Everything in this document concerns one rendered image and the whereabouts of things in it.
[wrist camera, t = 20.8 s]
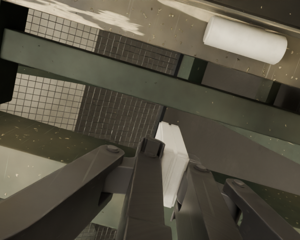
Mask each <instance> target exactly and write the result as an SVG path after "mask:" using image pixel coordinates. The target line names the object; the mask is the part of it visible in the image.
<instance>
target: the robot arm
mask: <svg viewBox="0 0 300 240"><path fill-rule="evenodd" d="M124 153H125V152H124V151H123V150H122V149H120V148H118V147H116V146H114V145H109V144H108V145H101V146H99V147H97V148H96V149H94V150H92V151H90V152H89V153H87V154H85V155H83V156H81V157H79V158H78V159H76V160H74V161H72V162H71V163H69V164H67V165H65V166H63V167H62V168H60V169H58V170H56V171H54V172H53V173H51V174H49V175H47V176H45V177H44V178H42V179H40V180H38V181H36V182H35V183H33V184H31V185H29V186H27V187H25V188H23V189H22V190H20V191H18V192H16V193H14V194H13V195H11V196H9V197H7V198H6V199H4V200H2V201H0V240H75V239H76V238H77V236H78V235H79V234H80V233H81V232H82V231H83V230H84V229H85V228H86V227H87V226H88V224H89V223H90V222H91V221H92V220H93V219H94V218H95V217H96V216H97V215H98V214H99V213H100V211H101V210H102V209H103V208H104V207H105V206H106V205H107V204H108V203H109V202H110V201H111V199H112V196H113V193H115V194H125V198H124V203H123V207H122V211H121V216H120V221H119V226H118V230H117V235H116V239H115V240H172V232H171V227H169V226H165V220H164V206H165V207H169V208H171V207H172V206H174V203H175V200H176V198H177V202H176V205H175V208H174V211H173V214H172V217H171V219H170V221H173V219H176V221H175V223H176V228H177V236H178V240H300V234H299V233H298V232H297V231H296V230H295V229H294V228H293V227H292V226H291V225H290V224H289V223H288V222H286V220H284V218H283V217H282V216H280V215H279V214H278V213H277V212H276V211H275V210H274V209H273V208H272V207H271V206H270V205H269V204H267V203H266V202H265V201H264V200H263V199H262V198H261V197H260V196H259V195H258V194H257V193H256V192H254V191H253V190H252V189H251V188H250V187H249V186H248V185H246V184H245V183H244V182H243V181H241V180H238V179H229V178H228V179H226V181H225V184H224V185H223V184H221V183H218V182H216V181H215V179H214V177H213V175H212V173H211V171H210V170H209V169H207V168H205V167H204V166H202V164H201V162H200V159H199V158H198V157H196V156H195V155H193V154H189V153H187V151H186V147H185V144H184V141H183V138H182V135H181V132H180V129H179V127H178V126H177V125H173V124H171V125H169V123H166V122H163V121H161V122H160V123H159V126H158V130H157V133H156V136H155V138H152V137H142V139H141V142H139V144H138V147H137V151H136V154H135V157H132V158H127V157H124ZM241 213H242V215H243V217H242V222H241V224H240V226H238V224H237V223H238V221H239V218H240V216H241Z"/></svg>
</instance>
